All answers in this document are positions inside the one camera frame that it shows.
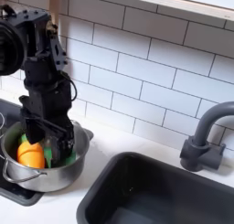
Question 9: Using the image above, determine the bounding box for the green block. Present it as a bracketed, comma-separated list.
[43, 138, 78, 168]

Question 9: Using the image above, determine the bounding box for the orange toy carrot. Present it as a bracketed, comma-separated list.
[16, 133, 47, 169]

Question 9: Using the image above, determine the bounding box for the steel pot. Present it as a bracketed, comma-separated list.
[0, 120, 91, 193]

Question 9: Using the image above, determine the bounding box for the black stove cooktop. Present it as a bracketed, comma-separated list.
[0, 98, 95, 207]

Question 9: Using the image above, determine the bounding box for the wooden spoon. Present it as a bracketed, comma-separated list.
[48, 0, 62, 25]

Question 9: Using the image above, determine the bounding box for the dark grey sink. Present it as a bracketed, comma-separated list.
[75, 151, 234, 224]

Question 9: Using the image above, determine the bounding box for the dark grey tap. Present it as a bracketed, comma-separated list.
[179, 101, 234, 173]

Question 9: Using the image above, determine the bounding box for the light wooden shelf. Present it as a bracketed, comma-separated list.
[96, 0, 234, 22]

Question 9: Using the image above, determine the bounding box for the thin black cable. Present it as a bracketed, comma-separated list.
[59, 69, 79, 102]

